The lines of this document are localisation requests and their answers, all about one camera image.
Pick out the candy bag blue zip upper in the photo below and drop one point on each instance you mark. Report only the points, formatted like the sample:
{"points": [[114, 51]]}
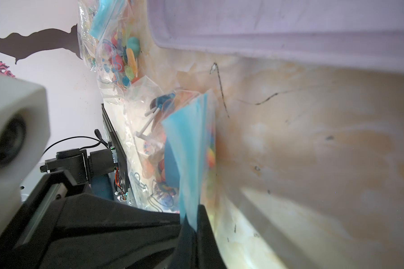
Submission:
{"points": [[110, 47]]}

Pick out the lavender plastic tray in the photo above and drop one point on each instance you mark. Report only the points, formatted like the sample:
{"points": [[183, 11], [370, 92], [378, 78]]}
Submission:
{"points": [[353, 34]]}

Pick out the black base frame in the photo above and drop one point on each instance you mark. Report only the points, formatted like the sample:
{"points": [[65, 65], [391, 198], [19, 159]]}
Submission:
{"points": [[102, 166]]}

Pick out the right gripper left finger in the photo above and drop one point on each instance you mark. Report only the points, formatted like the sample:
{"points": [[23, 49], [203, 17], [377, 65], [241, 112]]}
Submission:
{"points": [[184, 255]]}

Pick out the candy bag blue zip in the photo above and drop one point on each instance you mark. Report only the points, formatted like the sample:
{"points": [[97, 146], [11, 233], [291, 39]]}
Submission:
{"points": [[171, 149], [110, 47]]}

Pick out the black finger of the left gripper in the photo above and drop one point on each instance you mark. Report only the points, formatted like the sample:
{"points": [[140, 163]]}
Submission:
{"points": [[62, 225]]}

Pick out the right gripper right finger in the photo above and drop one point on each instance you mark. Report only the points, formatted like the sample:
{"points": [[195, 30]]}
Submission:
{"points": [[208, 254]]}

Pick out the candy bag blue zip front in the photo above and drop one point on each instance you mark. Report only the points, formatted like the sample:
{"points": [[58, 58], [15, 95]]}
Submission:
{"points": [[171, 149]]}

